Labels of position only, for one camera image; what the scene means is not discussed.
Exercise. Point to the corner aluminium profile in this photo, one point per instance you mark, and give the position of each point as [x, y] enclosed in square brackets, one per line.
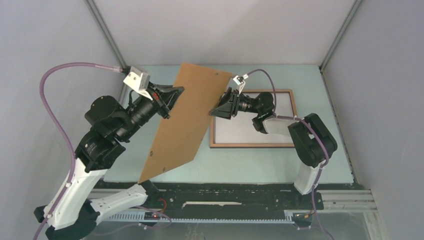
[340, 34]
[95, 11]

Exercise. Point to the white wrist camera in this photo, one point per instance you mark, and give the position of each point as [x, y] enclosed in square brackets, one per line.
[136, 79]
[240, 81]

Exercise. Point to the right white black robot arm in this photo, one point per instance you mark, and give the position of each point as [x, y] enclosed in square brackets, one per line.
[313, 142]

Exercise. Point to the wooden picture frame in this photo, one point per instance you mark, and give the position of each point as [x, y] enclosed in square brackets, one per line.
[245, 145]

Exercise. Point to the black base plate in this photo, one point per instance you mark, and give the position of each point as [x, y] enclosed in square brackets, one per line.
[224, 201]

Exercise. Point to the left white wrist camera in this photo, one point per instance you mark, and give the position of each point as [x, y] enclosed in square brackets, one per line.
[136, 79]

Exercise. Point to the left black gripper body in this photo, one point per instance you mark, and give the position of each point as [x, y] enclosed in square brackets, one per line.
[157, 100]

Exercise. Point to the left corner aluminium profile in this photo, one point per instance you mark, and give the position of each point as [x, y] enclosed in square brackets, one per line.
[95, 11]

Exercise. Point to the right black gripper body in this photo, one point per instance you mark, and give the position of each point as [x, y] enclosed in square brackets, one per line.
[241, 103]

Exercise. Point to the landscape photo print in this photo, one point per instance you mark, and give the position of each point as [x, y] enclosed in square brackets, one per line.
[238, 132]

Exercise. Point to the right corner aluminium profile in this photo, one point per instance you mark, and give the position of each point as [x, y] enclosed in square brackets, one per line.
[340, 34]

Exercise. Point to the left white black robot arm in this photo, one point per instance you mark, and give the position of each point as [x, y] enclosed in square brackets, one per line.
[71, 215]

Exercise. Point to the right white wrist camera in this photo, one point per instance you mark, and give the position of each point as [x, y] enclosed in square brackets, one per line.
[240, 81]

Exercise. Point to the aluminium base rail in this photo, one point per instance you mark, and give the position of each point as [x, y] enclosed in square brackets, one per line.
[337, 198]

